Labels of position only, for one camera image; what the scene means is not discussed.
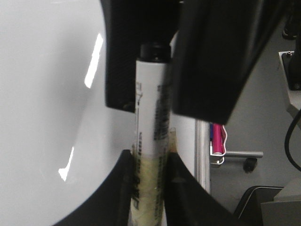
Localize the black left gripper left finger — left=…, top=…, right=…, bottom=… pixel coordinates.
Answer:
left=55, top=150, right=134, bottom=226

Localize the white marker tray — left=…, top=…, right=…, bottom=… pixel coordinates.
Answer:
left=210, top=123, right=228, bottom=168

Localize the white black whiteboard marker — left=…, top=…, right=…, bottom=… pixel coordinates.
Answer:
left=131, top=42, right=171, bottom=226

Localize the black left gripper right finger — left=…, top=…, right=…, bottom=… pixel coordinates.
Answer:
left=164, top=153, right=242, bottom=226

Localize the white whiteboard with aluminium frame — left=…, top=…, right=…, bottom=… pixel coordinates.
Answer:
left=0, top=0, right=212, bottom=226

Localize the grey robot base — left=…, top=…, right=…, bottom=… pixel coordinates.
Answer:
left=278, top=51, right=301, bottom=117

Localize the grey whiteboard stand leg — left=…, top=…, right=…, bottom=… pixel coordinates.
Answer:
left=225, top=151, right=264, bottom=173

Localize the black shoe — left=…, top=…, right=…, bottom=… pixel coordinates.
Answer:
left=282, top=15, right=300, bottom=40

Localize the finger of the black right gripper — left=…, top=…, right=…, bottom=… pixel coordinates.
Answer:
left=172, top=0, right=286, bottom=124
left=100, top=0, right=181, bottom=113

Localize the pink marker in tray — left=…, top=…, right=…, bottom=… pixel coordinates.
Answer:
left=212, top=123, right=224, bottom=155

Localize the black cable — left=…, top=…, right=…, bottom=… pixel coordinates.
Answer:
left=284, top=109, right=301, bottom=171

